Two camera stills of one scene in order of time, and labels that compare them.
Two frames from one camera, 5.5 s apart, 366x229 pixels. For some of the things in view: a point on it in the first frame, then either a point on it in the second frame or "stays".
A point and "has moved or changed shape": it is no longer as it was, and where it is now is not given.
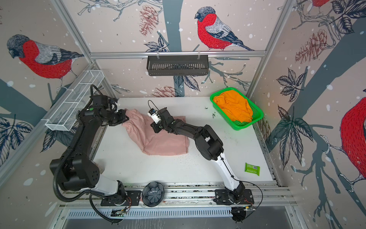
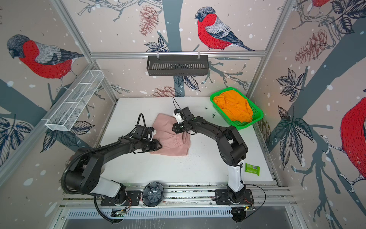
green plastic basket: [237, 109] stays
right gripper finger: [156, 127] -> [178, 128]
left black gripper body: [116, 118] -> [145, 142]
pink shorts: [160, 143] has moved or changed shape
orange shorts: [235, 105] stays
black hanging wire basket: [177, 66] stays
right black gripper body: [164, 125] -> [186, 123]
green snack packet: [252, 169] stays
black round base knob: [153, 193] stays
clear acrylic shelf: [64, 115] stays
